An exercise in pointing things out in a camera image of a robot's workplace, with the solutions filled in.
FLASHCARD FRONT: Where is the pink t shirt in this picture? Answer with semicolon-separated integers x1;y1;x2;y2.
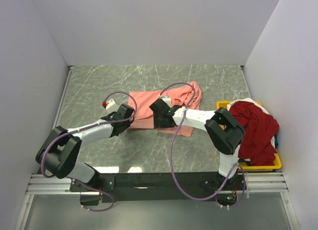
128;81;202;134

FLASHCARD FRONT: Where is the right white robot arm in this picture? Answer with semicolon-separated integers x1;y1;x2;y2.
150;98;245;190

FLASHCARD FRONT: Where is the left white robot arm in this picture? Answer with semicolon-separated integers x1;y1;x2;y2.
35;104;136;191

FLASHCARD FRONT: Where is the yellow plastic bin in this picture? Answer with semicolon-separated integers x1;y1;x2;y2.
216;100;283;171

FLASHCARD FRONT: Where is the black base beam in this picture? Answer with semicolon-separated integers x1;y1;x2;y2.
70;172;246;206

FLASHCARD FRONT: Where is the red t shirt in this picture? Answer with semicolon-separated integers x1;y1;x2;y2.
228;99;280;166

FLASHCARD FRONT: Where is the blue t shirt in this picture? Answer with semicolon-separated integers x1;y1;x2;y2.
274;134;279;149

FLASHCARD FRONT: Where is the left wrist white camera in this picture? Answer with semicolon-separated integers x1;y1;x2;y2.
102;99;119;115

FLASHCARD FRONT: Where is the wrist white camera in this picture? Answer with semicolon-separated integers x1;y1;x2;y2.
102;99;119;115
159;96;171;107

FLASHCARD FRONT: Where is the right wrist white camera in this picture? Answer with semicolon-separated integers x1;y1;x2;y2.
159;96;171;107

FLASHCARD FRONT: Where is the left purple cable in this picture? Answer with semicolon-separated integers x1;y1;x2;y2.
40;91;138;213

